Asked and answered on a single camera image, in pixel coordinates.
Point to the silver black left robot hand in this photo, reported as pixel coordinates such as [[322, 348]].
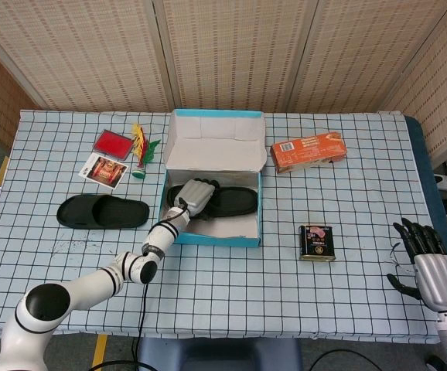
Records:
[[196, 197]]

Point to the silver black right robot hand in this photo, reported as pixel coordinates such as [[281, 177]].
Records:
[[440, 282]]

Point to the black rubber slipper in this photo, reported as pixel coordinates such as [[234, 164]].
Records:
[[103, 212], [235, 201]]

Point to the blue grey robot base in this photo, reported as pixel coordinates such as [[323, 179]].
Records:
[[215, 355]]

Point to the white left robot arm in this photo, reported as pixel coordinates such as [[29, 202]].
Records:
[[92, 286]]

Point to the blue cardboard shoe box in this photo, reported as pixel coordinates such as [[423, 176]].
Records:
[[215, 154]]

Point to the orange cardboard box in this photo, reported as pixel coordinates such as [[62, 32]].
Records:
[[304, 154]]

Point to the feather shuttlecock with green base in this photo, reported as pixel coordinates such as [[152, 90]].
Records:
[[140, 170]]

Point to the photo postcard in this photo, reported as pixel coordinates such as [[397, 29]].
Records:
[[103, 172]]

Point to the red flat case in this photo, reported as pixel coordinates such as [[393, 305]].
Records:
[[111, 143]]

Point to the white checkered tablecloth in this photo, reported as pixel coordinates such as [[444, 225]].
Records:
[[246, 290]]

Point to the black luncheon meat can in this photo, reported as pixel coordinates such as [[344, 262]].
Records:
[[317, 243]]

